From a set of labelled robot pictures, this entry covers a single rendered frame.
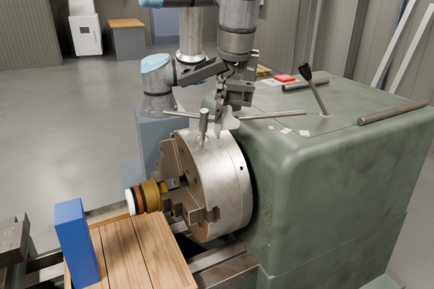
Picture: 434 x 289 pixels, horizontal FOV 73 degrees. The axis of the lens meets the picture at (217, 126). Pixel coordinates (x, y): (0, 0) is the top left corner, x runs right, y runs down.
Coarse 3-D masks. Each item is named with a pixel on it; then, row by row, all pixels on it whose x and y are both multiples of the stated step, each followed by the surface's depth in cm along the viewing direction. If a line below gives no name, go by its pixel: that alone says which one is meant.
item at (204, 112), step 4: (204, 108) 70; (200, 112) 69; (204, 112) 69; (208, 112) 69; (200, 116) 70; (204, 116) 69; (208, 116) 70; (200, 120) 70; (204, 120) 70; (200, 124) 71; (204, 124) 71; (200, 128) 72; (204, 128) 71; (200, 132) 72; (204, 132) 72; (200, 136) 73; (204, 136) 73; (204, 140) 74
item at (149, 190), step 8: (144, 184) 75; (152, 184) 76; (160, 184) 77; (136, 192) 74; (144, 192) 74; (152, 192) 74; (160, 192) 76; (136, 200) 73; (144, 200) 74; (152, 200) 74; (160, 200) 74; (136, 208) 73; (144, 208) 74; (152, 208) 75; (160, 208) 75
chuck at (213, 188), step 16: (192, 128) 80; (208, 128) 79; (176, 144) 81; (192, 144) 72; (208, 144) 73; (224, 144) 74; (192, 160) 70; (208, 160) 70; (224, 160) 71; (192, 176) 73; (208, 176) 68; (224, 176) 70; (208, 192) 68; (224, 192) 69; (208, 208) 68; (224, 208) 70; (240, 208) 72; (192, 224) 82; (208, 224) 70; (224, 224) 72; (208, 240) 75
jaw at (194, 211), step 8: (168, 192) 76; (176, 192) 76; (184, 192) 76; (192, 192) 75; (168, 200) 73; (176, 200) 73; (184, 200) 72; (192, 200) 72; (168, 208) 74; (176, 208) 72; (184, 208) 71; (192, 208) 69; (200, 208) 69; (216, 208) 70; (176, 216) 72; (184, 216) 72; (192, 216) 69; (200, 216) 70; (208, 216) 69; (216, 216) 70
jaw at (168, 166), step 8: (160, 144) 81; (168, 144) 80; (160, 152) 83; (168, 152) 80; (176, 152) 81; (160, 160) 79; (168, 160) 79; (176, 160) 80; (160, 168) 78; (168, 168) 79; (176, 168) 80; (152, 176) 79; (160, 176) 78; (168, 176) 79; (176, 176) 79
